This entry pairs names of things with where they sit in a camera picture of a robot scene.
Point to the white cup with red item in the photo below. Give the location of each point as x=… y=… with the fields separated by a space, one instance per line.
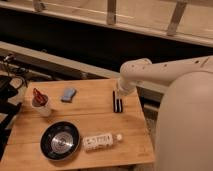
x=41 y=103

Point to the black white striped eraser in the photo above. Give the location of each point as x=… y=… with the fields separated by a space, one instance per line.
x=117 y=103

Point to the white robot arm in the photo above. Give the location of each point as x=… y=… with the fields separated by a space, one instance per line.
x=184 y=130

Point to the black metal bowl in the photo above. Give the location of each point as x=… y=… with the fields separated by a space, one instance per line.
x=60 y=140

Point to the white labelled plastic bottle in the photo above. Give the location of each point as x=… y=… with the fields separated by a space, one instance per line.
x=101 y=141

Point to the metal railing post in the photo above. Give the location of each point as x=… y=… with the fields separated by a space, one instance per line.
x=111 y=12
x=176 y=17

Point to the metal railing post right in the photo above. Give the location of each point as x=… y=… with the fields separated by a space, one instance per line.
x=176 y=17

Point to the metal railing post middle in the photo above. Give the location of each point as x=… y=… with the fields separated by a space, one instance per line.
x=111 y=12

